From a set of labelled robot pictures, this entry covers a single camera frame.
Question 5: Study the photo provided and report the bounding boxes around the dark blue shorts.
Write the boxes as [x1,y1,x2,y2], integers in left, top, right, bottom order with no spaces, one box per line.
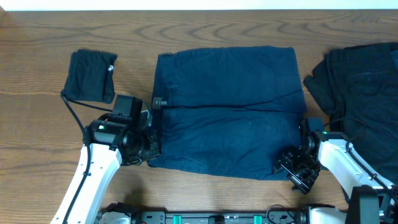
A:
[149,46,307,180]

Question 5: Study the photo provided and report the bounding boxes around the black clothes pile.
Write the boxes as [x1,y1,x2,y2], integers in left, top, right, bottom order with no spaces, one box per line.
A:
[303,42,397,183]

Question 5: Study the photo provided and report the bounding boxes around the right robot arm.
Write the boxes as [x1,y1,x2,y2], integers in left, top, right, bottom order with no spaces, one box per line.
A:
[274,131,397,223]

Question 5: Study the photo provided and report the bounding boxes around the small folded black garment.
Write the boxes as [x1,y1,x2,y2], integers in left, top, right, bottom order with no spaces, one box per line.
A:
[61,49,118,104]

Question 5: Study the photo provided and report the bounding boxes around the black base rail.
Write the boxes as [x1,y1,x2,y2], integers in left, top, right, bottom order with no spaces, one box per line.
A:
[95,202,352,224]

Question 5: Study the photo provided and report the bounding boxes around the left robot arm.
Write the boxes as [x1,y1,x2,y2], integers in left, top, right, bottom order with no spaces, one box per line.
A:
[51,110,160,223]

